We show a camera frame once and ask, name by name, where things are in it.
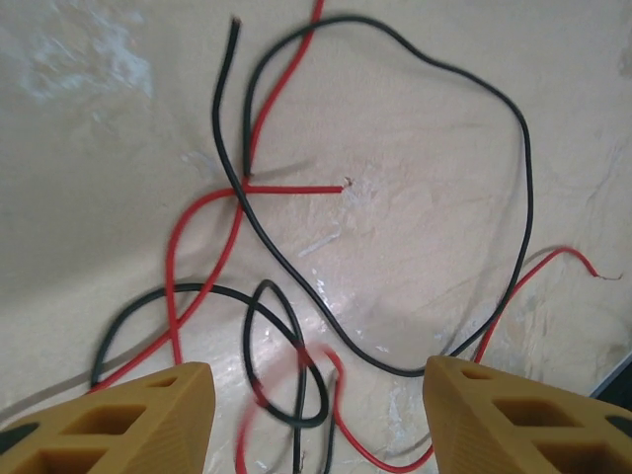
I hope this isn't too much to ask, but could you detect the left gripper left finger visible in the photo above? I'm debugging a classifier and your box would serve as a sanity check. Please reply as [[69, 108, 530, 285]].
[[0, 361, 216, 474]]

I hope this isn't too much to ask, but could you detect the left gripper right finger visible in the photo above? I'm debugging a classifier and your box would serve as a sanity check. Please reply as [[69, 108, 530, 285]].
[[425, 355, 632, 474]]

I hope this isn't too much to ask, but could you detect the black cable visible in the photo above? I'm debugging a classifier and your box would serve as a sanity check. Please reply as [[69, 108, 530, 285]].
[[91, 279, 340, 474], [211, 15, 535, 377]]

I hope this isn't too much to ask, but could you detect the red and black wire bundle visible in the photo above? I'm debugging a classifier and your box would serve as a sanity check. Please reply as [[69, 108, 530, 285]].
[[91, 0, 345, 391], [235, 245, 618, 474]]

